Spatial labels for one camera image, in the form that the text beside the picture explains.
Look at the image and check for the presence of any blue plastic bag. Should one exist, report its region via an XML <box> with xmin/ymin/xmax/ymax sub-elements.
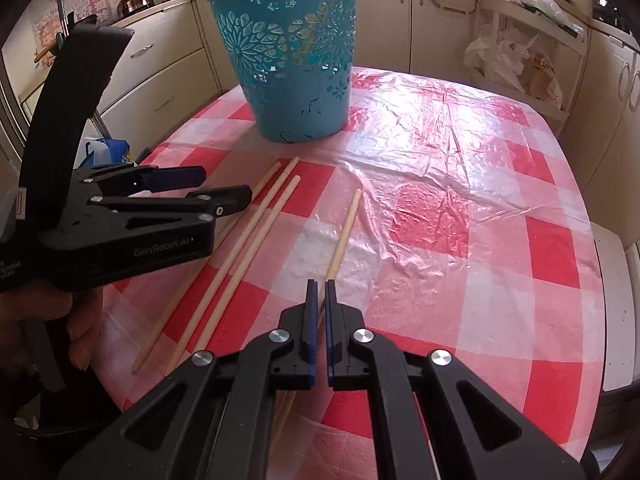
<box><xmin>80</xmin><ymin>138</ymin><xmax>131</xmax><ymax>167</ymax></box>

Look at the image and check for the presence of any white rolling storage cart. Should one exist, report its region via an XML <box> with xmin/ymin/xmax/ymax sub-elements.
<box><xmin>463</xmin><ymin>0</ymin><xmax>589</xmax><ymax>131</ymax></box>

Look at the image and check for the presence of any person left hand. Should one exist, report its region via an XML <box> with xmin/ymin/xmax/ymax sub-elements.
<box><xmin>1</xmin><ymin>283</ymin><xmax>103</xmax><ymax>373</ymax></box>

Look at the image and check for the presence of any red white checkered tablecloth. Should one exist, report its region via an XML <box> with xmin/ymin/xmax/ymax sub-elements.
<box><xmin>92</xmin><ymin>65</ymin><xmax>608</xmax><ymax>480</ymax></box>

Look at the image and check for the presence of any wooden chopstick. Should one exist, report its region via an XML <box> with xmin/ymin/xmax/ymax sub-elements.
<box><xmin>195</xmin><ymin>174</ymin><xmax>302</xmax><ymax>350</ymax></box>
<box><xmin>131</xmin><ymin>160</ymin><xmax>284</xmax><ymax>375</ymax></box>
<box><xmin>165</xmin><ymin>156</ymin><xmax>299</xmax><ymax>375</ymax></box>
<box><xmin>269</xmin><ymin>188</ymin><xmax>362</xmax><ymax>455</ymax></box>

